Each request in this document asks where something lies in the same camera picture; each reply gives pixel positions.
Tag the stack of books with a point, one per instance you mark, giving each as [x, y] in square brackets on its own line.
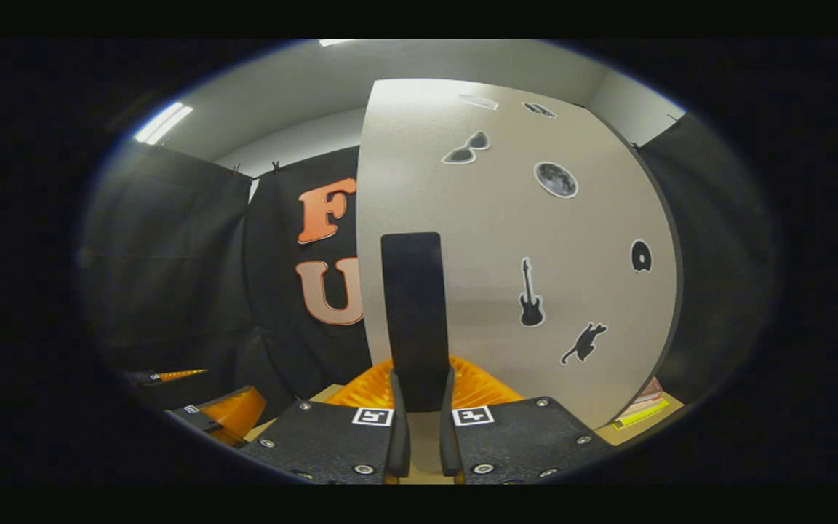
[641, 415]

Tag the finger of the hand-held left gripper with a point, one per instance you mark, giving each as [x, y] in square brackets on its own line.
[172, 376]
[233, 415]

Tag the black backdrop cloth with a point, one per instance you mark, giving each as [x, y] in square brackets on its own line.
[172, 255]

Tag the white cabinet door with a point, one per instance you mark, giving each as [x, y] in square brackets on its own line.
[499, 240]

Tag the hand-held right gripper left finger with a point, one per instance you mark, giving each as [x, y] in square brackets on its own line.
[398, 437]

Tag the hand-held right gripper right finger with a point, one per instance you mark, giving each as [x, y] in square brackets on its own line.
[450, 444]

